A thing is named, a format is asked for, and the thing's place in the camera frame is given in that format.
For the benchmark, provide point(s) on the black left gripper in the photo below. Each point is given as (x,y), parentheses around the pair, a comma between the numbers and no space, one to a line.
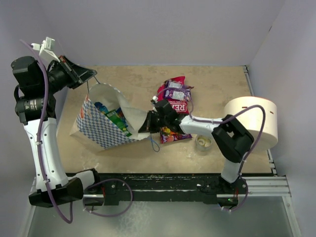
(75,79)

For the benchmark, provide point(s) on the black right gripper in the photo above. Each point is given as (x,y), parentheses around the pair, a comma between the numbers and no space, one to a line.
(147,127)

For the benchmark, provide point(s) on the purple Fox's candy bag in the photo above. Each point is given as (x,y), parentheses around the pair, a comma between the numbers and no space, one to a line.
(166,135)

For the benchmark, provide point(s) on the green snack pack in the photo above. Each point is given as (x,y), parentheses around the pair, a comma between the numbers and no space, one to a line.
(119,121)

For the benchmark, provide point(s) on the blue colourful snack bag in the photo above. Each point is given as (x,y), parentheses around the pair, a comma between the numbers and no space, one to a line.
(102,108)

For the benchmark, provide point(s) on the red Real chips bag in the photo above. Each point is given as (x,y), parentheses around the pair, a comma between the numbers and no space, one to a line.
(178,106)

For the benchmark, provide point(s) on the purple chocolate snack packet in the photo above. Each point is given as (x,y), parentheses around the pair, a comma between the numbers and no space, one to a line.
(177,91)

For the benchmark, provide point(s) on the blue checkered paper bag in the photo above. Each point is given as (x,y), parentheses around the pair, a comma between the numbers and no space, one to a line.
(95,131)

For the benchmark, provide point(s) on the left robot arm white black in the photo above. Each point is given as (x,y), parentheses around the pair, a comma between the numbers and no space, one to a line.
(35,107)

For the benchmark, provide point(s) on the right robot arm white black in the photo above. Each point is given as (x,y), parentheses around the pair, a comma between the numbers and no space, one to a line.
(231,137)

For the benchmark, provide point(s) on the clear tape roll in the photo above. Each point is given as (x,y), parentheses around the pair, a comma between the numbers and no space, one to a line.
(203,143)

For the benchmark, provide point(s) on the white cylindrical paper lamp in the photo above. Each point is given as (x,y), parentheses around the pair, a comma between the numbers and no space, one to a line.
(252,119)

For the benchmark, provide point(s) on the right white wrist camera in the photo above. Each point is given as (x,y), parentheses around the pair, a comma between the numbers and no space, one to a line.
(154,100)

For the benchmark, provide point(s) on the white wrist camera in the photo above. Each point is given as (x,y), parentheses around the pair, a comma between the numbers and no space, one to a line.
(46,49)
(154,100)

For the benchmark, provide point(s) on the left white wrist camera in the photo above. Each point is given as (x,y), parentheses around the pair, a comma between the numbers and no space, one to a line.
(46,49)

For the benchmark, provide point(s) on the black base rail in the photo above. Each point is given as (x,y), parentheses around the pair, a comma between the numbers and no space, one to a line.
(208,188)

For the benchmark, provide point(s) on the aluminium frame rails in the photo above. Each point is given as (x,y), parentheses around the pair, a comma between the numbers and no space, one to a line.
(263,214)

